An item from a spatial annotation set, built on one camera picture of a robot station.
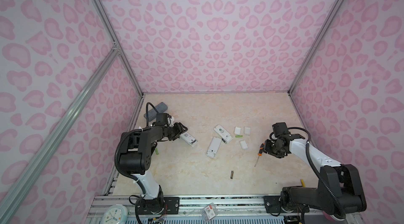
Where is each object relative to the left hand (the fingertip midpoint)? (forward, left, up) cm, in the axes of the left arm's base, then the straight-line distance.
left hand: (185, 128), depth 96 cm
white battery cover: (-1, -32, -3) cm, 32 cm away
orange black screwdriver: (-15, -43, -3) cm, 46 cm away
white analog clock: (-43, +27, 0) cm, 51 cm away
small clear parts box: (-43, -14, -1) cm, 45 cm away
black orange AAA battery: (-28, -25, -4) cm, 38 cm away
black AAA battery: (-7, -23, -4) cm, 24 cm away
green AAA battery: (-4, -33, -4) cm, 33 cm away
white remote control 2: (-3, -23, -3) cm, 23 cm away
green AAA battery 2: (-13, +16, -3) cm, 21 cm away
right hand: (-15, -46, 0) cm, 48 cm away
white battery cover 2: (-1, -38, -3) cm, 38 cm away
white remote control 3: (-12, -17, -3) cm, 21 cm away
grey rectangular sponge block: (+18, +19, -2) cm, 26 cm away
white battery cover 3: (-10, -35, -4) cm, 36 cm away
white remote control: (-7, -3, -1) cm, 7 cm away
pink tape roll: (-46, -65, +2) cm, 80 cm away
